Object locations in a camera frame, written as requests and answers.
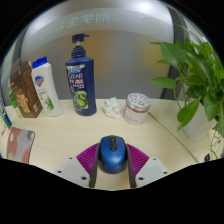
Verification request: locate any green potted plant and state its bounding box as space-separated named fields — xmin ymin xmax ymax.
xmin=149 ymin=23 xmax=224 ymax=160

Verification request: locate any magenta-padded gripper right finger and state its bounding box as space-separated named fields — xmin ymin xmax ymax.
xmin=125 ymin=143 xmax=171 ymax=189

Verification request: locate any brown snack box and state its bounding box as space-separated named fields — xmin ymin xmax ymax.
xmin=9 ymin=60 xmax=44 ymax=119

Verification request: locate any dark blue pump shampoo bottle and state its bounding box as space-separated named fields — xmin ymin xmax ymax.
xmin=64 ymin=33 xmax=98 ymax=117

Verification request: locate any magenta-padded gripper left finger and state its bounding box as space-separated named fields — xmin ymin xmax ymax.
xmin=54 ymin=142 xmax=101 ymax=189

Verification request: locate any crumpled white tissue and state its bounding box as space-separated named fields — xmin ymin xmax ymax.
xmin=101 ymin=96 xmax=124 ymax=120

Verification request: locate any blue computer mouse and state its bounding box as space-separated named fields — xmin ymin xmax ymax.
xmin=97 ymin=134 xmax=129 ymax=175

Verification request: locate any white blue-capped body wash bottle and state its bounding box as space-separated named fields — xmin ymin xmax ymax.
xmin=30 ymin=56 xmax=64 ymax=118

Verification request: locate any white round jar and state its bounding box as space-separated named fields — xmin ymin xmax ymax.
xmin=123 ymin=92 xmax=152 ymax=126

